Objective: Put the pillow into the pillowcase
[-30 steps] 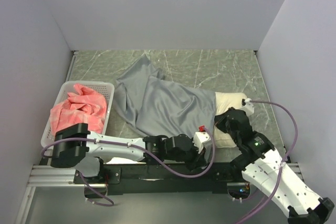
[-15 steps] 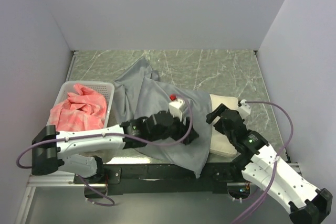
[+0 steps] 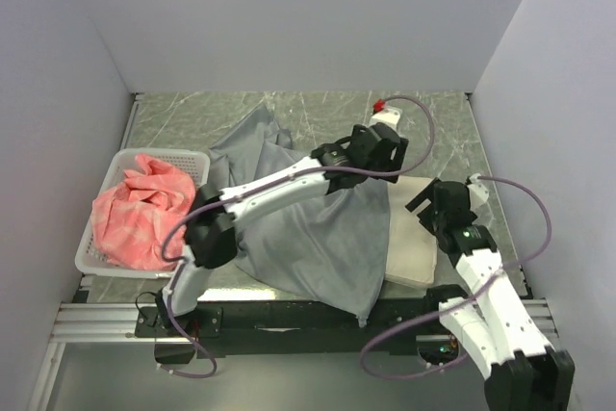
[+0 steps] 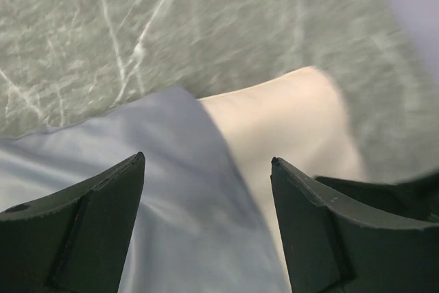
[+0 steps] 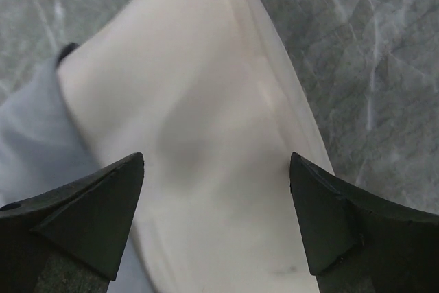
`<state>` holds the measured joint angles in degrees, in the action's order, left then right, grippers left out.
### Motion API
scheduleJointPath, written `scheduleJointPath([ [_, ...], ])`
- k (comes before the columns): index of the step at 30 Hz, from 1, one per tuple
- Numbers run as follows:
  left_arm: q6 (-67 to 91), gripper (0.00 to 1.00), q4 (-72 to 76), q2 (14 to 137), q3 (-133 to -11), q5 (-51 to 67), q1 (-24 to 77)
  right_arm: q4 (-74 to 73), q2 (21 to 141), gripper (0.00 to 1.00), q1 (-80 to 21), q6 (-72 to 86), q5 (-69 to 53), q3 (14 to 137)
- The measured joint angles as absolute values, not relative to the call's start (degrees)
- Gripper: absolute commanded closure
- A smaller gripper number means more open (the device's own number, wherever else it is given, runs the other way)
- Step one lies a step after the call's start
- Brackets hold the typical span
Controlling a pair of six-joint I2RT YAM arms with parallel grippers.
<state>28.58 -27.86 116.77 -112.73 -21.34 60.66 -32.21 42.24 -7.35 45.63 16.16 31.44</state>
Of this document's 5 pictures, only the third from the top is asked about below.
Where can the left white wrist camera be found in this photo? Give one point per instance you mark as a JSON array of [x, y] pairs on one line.
[[383, 113]]

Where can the pink crumpled cloth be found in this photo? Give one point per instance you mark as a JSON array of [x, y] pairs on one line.
[[131, 220]]

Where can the aluminium frame rail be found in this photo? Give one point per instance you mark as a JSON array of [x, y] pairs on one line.
[[108, 323]]

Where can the grey pillowcase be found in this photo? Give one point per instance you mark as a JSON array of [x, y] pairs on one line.
[[331, 249]]

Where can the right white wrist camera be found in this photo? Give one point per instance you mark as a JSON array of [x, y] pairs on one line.
[[478, 191]]

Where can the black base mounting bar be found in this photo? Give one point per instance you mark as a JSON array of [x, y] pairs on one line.
[[301, 326]]

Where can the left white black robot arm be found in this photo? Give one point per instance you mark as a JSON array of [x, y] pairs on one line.
[[206, 237]]

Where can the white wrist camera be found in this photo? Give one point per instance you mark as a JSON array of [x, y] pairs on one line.
[[478, 191], [383, 113]]

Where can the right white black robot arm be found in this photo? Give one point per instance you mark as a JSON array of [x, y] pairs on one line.
[[522, 369]]

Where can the white plastic basket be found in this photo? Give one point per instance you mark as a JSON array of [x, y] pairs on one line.
[[89, 259]]

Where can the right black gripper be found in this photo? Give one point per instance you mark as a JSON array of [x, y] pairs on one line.
[[427, 192]]

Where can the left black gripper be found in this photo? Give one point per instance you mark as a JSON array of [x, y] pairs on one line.
[[395, 162]]

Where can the beige pillow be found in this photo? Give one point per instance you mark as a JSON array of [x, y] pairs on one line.
[[412, 252]]

